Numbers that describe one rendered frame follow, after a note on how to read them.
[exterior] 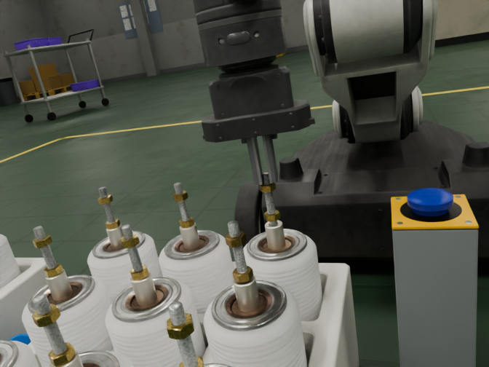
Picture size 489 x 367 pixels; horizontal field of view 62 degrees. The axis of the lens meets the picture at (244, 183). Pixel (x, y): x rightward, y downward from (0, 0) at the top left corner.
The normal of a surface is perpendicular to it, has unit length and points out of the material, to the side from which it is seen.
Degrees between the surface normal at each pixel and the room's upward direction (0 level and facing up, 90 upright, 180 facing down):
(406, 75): 131
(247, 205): 43
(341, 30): 106
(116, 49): 90
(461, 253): 90
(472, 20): 90
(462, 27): 90
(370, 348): 0
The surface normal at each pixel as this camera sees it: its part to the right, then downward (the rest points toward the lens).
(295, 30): -0.29, 0.37
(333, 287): -0.17, -0.93
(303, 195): -0.33, -0.40
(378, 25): -0.23, 0.61
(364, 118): -0.33, -0.14
